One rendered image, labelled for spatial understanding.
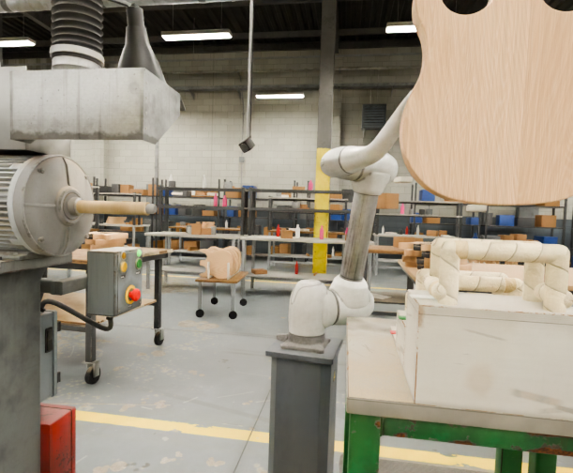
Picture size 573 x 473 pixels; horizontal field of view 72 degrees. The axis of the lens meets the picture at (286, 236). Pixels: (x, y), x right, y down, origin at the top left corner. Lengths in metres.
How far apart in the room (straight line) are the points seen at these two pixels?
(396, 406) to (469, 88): 0.56
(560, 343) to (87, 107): 0.96
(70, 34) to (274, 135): 11.44
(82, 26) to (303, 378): 1.34
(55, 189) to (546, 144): 1.03
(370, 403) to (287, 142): 11.65
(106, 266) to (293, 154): 11.04
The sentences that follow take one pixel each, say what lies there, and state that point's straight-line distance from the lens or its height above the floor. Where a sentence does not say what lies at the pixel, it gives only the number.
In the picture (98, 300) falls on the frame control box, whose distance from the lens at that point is 1.34.
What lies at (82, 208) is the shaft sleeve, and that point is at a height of 1.24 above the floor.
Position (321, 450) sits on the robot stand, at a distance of 1.78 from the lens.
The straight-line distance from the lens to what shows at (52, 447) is 1.47.
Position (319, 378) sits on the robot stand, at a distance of 1.64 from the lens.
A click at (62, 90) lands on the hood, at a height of 1.48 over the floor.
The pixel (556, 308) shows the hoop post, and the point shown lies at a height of 1.11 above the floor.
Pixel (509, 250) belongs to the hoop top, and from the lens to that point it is 0.74.
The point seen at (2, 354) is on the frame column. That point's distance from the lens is 1.26.
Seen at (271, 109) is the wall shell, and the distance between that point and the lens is 12.55.
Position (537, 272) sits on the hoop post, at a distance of 0.85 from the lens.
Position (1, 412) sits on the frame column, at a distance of 1.31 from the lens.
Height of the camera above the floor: 1.24
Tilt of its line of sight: 3 degrees down
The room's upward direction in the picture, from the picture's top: 2 degrees clockwise
